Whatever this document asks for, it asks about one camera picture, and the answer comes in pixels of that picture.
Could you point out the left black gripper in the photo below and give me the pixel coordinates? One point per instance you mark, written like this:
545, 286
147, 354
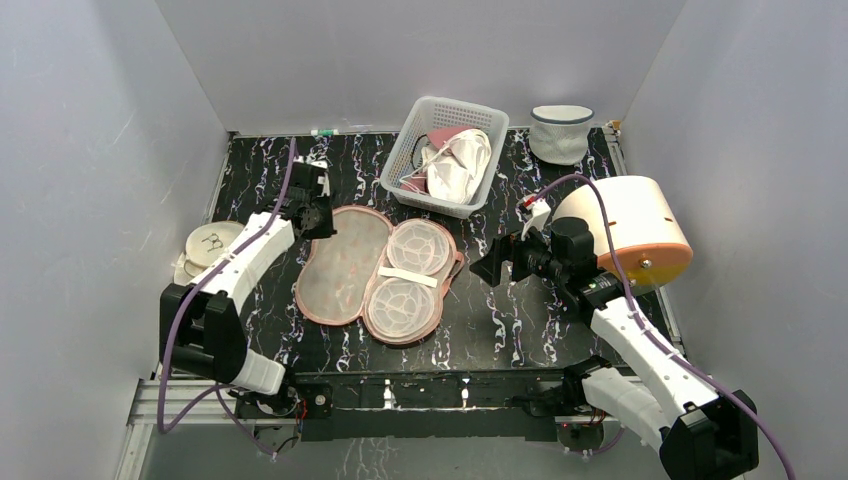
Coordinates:
328, 230

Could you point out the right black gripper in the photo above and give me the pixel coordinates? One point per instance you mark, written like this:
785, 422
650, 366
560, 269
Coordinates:
515, 257

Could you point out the pink patterned mesh laundry bag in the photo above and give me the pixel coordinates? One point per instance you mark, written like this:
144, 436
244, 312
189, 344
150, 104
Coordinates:
392, 277

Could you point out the white bra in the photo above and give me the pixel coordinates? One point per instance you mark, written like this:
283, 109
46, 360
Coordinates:
475, 153

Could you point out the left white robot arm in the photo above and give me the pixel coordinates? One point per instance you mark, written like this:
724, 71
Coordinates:
201, 331

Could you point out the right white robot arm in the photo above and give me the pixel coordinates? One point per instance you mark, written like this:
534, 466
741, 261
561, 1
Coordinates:
697, 431

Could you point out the white mesh laundry bag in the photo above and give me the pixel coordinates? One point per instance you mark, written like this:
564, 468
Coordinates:
558, 134

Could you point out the white plastic basket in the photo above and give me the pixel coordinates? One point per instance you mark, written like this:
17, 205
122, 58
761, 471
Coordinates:
432, 113

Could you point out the white and orange drum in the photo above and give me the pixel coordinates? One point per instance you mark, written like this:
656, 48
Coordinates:
648, 240

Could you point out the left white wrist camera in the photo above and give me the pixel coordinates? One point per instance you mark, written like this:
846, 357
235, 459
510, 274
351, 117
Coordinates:
322, 184

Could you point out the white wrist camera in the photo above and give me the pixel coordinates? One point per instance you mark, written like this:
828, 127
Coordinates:
322, 184
535, 213

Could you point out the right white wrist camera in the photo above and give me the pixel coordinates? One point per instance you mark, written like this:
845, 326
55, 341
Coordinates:
535, 213

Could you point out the aluminium frame rail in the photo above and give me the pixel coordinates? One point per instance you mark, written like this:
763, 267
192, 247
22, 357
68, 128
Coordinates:
411, 397

